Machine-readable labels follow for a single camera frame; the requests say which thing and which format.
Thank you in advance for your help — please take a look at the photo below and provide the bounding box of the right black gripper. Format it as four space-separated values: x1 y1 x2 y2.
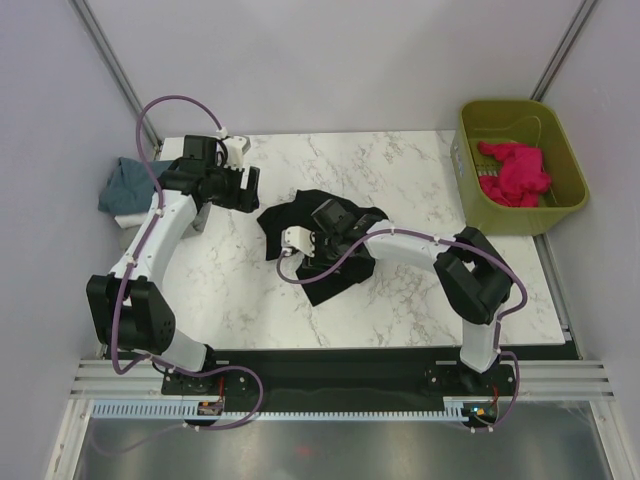
302 230 345 275

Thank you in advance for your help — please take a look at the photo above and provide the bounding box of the black t shirt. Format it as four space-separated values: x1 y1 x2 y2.
257 189 388 306

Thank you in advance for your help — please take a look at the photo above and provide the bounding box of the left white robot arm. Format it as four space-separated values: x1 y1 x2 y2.
86 133 260 393

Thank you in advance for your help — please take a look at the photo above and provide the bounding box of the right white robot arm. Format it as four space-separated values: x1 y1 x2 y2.
282 200 514 394

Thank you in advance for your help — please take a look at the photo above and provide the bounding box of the folded teal t shirt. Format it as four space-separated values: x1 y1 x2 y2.
98 157 155 216

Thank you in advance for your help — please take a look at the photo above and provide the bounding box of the folded white t shirt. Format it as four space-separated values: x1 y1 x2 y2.
114 213 147 230

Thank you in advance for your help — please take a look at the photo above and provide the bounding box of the blue tub label sticker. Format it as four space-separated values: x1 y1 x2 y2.
451 144 465 178

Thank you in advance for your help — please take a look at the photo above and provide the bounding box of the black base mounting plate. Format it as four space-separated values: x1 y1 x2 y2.
161 347 515 410

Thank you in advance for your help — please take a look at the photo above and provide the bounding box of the olive green plastic tub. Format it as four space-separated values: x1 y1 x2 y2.
451 99 589 236

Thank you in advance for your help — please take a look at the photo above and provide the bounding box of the pink t shirt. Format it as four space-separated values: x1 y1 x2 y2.
477 141 552 208

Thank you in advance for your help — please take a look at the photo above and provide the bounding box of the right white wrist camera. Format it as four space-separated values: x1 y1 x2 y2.
281 226 316 258

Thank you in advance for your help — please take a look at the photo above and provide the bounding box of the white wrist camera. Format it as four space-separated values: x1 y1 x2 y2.
223 136 251 170
281 226 316 258

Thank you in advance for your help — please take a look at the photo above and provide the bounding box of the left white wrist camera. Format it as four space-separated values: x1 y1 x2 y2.
223 136 251 170

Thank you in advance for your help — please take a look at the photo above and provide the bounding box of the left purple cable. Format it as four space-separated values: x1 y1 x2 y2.
89 94 266 455

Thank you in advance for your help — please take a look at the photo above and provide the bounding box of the purple cable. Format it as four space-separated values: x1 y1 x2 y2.
277 227 529 435
89 94 266 455

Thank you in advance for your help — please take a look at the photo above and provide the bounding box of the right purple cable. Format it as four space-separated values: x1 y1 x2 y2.
277 227 529 435

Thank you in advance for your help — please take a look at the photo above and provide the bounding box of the white slotted cable duct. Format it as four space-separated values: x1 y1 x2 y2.
90 397 495 421

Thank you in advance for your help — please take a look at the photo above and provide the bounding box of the left aluminium corner post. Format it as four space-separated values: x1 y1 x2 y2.
69 0 164 149

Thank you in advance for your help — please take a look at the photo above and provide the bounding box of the aluminium corner post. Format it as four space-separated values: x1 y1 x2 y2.
530 0 601 102
69 0 164 149

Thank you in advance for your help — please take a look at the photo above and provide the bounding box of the aluminium frame rail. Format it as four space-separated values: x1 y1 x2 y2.
70 360 614 401

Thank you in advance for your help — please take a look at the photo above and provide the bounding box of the right aluminium corner post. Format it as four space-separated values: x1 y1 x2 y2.
530 0 601 102

